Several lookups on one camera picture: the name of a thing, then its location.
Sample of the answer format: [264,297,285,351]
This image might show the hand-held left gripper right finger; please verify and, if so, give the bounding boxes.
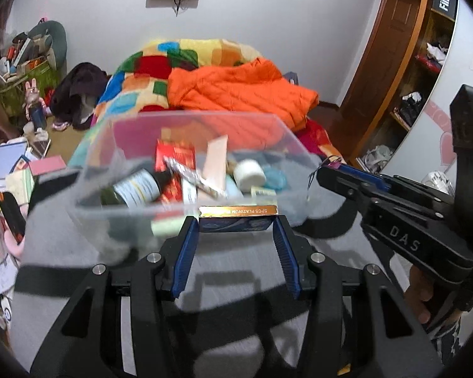
[272,215,444,378]

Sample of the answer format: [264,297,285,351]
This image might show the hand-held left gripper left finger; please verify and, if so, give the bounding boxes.
[31,216,201,378]

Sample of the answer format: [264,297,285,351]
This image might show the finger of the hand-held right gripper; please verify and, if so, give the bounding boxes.
[337,164,456,219]
[316,166,379,221]

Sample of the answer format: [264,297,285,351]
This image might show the blue gold-edged box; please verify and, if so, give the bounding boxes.
[198,205,280,233]

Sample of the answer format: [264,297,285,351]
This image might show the clear plastic bin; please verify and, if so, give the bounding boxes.
[69,111,324,253]

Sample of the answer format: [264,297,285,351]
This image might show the red carton box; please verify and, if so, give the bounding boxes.
[155,140,196,205]

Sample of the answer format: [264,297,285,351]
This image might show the person's right hand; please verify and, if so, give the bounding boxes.
[404,268,464,325]

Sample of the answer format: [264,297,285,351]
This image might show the white tissue pack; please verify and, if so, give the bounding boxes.
[422,171,456,198]

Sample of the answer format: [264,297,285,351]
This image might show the teal round case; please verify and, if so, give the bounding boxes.
[262,165,288,192]

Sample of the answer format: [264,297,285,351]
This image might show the white panel with pink hearts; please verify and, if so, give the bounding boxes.
[378,0,473,198]

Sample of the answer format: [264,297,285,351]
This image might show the silver foil sachet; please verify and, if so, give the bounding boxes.
[163,157,227,199]

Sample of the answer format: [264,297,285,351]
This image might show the green glass bottle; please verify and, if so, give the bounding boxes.
[100,169,170,209]

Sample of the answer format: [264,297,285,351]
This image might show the white tape roll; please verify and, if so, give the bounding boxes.
[233,159,266,192]

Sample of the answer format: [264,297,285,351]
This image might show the beige cosmetic tube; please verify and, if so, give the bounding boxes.
[202,135,229,193]

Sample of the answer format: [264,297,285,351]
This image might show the wooden shelf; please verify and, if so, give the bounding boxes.
[355,0,458,174]

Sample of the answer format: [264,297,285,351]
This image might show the wooden door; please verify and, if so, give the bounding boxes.
[339,0,428,166]

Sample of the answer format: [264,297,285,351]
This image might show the orange quilt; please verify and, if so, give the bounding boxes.
[167,58,320,132]

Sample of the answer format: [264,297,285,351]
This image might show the pink book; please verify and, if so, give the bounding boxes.
[29,155,67,176]

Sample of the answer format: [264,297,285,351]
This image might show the black orange pouch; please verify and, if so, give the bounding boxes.
[2,191,26,245]

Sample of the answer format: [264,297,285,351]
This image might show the colourful patchwork blanket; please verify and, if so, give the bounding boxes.
[69,38,340,166]

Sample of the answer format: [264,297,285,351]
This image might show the dark clothes pile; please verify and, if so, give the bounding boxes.
[49,62,109,130]

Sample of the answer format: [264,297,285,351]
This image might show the blue notebook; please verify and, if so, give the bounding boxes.
[0,142,28,184]

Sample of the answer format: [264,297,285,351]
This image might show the pink bunny toy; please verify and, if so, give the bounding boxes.
[24,79,50,130]

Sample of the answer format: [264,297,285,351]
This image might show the green bag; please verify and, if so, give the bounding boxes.
[0,59,60,117]

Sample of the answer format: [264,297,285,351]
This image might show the grey-green pillow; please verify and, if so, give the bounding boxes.
[27,20,67,67]

